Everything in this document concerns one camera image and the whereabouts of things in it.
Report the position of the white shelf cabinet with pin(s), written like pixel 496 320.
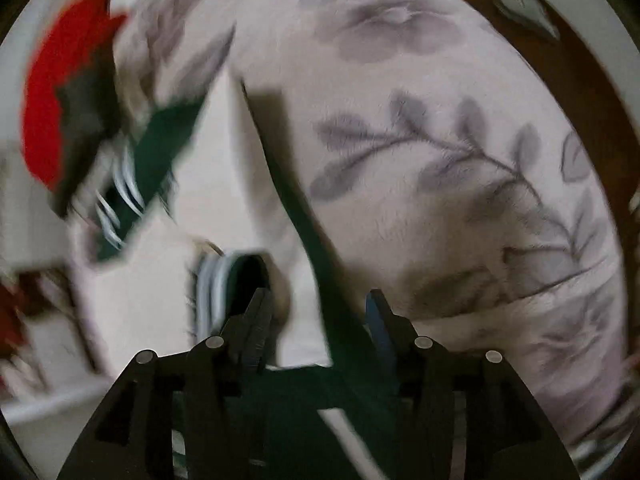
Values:
pixel 30 240

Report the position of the dark green striped sock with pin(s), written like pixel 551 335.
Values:
pixel 235 200

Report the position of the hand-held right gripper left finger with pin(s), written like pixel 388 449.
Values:
pixel 254 321

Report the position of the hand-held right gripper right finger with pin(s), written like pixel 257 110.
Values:
pixel 373 321

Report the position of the white grey cloth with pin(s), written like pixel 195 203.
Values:
pixel 522 2

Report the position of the grey floral fleece blanket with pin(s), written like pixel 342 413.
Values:
pixel 425 85

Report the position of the person's left forearm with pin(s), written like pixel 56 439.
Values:
pixel 45 85

